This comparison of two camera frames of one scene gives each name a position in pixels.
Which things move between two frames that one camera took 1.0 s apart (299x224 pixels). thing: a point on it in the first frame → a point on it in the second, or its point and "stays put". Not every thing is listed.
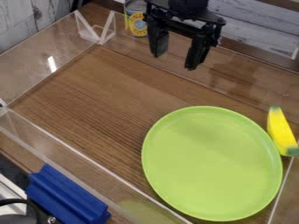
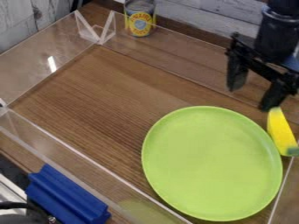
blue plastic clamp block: x=63 y=198 stays put
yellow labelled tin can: x=137 y=12 stays put
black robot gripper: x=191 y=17 → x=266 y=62
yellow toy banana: x=281 y=131 stays put
